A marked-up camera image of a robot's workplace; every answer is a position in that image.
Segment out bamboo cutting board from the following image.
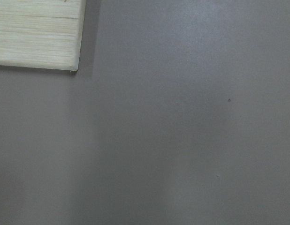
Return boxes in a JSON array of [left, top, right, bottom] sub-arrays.
[[0, 0, 86, 71]]

